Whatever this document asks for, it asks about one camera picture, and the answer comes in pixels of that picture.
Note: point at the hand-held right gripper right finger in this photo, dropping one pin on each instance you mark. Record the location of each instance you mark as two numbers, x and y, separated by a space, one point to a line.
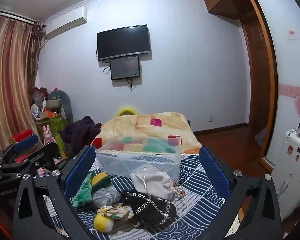
215 173

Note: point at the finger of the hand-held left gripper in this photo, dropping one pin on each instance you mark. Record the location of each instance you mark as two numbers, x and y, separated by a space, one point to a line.
43 152
27 142

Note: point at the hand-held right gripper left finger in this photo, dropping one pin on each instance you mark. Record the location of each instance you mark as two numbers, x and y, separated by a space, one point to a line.
80 171

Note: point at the green plush crocodile toy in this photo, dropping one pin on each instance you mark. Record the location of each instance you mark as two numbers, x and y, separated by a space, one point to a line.
83 192

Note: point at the yellow green sponge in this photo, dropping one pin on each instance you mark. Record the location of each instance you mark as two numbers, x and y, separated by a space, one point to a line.
101 180

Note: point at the grey plastic bag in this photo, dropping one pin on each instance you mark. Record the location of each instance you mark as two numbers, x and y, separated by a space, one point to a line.
105 196

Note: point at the yellow plush ball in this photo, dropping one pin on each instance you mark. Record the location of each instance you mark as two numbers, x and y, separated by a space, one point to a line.
102 222

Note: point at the clear plastic storage box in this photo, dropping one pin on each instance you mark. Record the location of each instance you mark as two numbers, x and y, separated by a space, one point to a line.
140 163

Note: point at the red box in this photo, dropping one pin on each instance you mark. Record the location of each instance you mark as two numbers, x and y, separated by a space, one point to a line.
20 135

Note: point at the pink rabbit toy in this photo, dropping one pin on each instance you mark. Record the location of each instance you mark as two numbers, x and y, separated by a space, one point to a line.
48 136

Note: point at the blue patterned bed sheet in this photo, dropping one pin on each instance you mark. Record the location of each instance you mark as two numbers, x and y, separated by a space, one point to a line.
197 205

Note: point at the dark purple clothing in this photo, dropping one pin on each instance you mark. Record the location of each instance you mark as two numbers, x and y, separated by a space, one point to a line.
80 132

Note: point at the grey plush dinosaur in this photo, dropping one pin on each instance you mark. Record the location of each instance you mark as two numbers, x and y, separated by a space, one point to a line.
65 102

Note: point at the striped brown curtain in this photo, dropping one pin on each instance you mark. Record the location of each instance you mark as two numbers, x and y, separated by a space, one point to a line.
12 80

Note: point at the yellow hoop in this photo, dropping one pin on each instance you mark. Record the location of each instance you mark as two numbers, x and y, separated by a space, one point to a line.
126 110

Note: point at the small white fridge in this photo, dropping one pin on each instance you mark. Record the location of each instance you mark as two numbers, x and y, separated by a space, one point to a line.
292 180

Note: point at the brown wooden door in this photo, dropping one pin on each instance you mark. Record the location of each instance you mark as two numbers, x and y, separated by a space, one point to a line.
257 80

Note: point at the small black monitor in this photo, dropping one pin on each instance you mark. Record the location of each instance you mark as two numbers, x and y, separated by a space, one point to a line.
125 67

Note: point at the white wardrobe sliding door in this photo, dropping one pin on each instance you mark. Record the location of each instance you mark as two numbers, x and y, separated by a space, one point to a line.
287 80

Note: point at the white air conditioner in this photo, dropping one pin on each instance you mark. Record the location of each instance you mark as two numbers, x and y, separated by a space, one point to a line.
67 22

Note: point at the white paper sticker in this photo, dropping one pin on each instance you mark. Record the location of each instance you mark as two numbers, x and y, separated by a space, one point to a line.
292 33

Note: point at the white wall socket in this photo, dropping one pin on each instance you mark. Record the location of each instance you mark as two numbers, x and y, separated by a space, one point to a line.
210 118

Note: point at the black wall television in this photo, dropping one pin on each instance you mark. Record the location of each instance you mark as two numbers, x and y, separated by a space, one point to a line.
122 42

